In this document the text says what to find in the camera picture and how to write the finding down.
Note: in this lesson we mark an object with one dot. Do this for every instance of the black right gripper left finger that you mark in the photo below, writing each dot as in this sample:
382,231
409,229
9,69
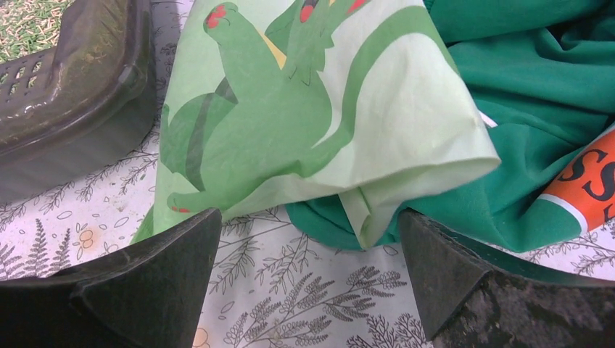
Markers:
148,294

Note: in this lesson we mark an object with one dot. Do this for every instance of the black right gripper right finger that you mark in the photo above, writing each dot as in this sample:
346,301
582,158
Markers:
469,294

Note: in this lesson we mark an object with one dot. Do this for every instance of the green cat litter bag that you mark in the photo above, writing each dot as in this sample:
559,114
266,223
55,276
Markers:
278,102

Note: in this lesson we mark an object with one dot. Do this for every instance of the grey plastic litter box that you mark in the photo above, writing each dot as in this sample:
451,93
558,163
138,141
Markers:
84,104

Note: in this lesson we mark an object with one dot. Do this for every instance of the green cat litter pile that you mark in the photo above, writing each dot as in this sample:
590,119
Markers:
28,26

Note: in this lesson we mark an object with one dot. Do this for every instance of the floral patterned mat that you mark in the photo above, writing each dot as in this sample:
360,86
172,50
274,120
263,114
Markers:
326,286

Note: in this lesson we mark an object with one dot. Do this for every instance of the crumpled green garment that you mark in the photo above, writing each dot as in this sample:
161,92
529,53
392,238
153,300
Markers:
495,118

